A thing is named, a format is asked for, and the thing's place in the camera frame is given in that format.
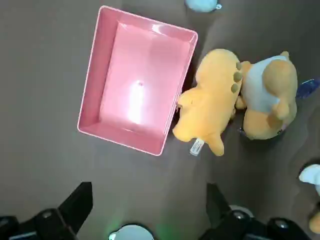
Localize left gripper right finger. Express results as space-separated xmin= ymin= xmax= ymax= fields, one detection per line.
xmin=199 ymin=182 xmax=311 ymax=240

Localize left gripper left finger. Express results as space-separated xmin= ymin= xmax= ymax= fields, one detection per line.
xmin=0 ymin=181 xmax=94 ymax=240

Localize white goose doll orange feet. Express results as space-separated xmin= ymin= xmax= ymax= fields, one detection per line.
xmin=298 ymin=163 xmax=320 ymax=236

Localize yellow dinosaur doll green spikes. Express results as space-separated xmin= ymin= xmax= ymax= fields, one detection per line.
xmin=172 ymin=48 xmax=244 ymax=157

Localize yellow bear doll white shirt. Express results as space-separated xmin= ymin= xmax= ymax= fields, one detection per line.
xmin=234 ymin=51 xmax=320 ymax=140

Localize pink plastic box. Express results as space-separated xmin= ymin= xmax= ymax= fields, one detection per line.
xmin=76 ymin=5 xmax=199 ymax=157

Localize small grey-blue plush toy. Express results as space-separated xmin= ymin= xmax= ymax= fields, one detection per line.
xmin=184 ymin=0 xmax=223 ymax=13

